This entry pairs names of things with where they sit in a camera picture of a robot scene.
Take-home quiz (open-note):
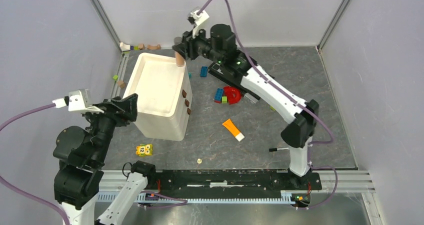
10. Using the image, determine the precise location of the red lego arch piece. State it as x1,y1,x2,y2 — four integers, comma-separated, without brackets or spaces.
223,86,242,105

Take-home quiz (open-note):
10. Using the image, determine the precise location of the orange white cream tube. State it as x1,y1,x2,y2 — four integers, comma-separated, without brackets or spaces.
222,118,245,142

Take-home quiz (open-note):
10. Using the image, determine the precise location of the black eyeliner pen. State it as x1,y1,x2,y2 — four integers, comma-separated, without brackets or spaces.
268,147,289,153

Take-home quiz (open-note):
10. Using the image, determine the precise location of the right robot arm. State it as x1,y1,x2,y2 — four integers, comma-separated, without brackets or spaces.
172,24,319,189

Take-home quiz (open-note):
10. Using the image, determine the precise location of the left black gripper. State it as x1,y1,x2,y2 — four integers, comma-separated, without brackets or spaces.
84,91,139,162

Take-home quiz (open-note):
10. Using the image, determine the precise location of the black grey checkerboard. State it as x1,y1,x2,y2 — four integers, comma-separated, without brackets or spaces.
208,55,261,100

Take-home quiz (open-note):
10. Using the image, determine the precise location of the small green cube block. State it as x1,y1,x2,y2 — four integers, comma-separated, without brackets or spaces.
221,96,228,104

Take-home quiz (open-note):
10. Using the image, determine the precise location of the small brown wooden block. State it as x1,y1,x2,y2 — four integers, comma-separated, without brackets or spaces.
116,80,127,89

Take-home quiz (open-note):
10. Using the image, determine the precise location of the blue red lego stack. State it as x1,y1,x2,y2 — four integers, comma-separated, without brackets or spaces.
214,88,224,104

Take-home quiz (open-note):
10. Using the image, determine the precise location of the small blue lego brick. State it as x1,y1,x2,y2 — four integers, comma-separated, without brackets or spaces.
199,66,208,78

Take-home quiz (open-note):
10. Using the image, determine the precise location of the clear vial black cap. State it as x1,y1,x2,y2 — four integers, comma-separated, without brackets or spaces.
244,92,259,104

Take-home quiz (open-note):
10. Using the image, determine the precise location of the tan wooden arch block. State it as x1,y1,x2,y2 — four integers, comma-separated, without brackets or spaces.
146,44,162,50

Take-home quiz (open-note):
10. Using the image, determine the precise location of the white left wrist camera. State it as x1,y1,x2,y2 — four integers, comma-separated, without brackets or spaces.
52,89,105,114

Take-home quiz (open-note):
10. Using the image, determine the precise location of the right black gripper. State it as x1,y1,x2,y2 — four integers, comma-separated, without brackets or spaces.
171,24,223,66

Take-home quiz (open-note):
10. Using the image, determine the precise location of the white block by wall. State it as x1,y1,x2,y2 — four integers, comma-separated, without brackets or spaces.
119,42,132,52

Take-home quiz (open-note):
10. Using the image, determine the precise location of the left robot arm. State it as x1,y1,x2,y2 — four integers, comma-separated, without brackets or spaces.
52,89,138,225

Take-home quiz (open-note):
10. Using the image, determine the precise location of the white drawer organizer box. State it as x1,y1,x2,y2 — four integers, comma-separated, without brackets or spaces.
123,52,193,141

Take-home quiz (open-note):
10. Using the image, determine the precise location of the concealer tube grey cap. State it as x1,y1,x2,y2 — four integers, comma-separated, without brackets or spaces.
173,37,185,67

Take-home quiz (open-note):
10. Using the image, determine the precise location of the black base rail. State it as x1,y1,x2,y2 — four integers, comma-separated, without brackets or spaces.
146,169,323,199

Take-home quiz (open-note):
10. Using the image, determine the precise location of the yellow owl number block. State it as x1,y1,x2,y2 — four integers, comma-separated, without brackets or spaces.
135,144,153,157

